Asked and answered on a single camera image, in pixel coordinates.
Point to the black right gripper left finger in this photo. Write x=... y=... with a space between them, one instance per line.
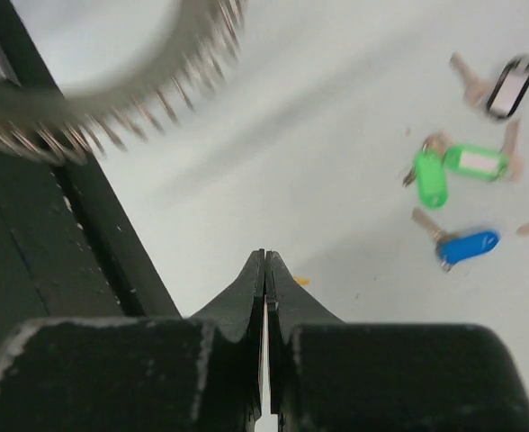
x=202 y=373

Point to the blue tag key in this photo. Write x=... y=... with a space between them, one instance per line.
x=451 y=249

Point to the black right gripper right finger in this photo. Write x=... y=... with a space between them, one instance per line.
x=329 y=375

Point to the green tag key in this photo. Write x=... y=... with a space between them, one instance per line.
x=488 y=164
x=427 y=172

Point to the black tag key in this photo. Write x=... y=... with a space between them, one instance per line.
x=500 y=98

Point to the metal disc with keyrings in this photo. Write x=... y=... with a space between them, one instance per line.
x=125 y=90

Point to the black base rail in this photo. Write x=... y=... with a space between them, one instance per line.
x=67 y=247

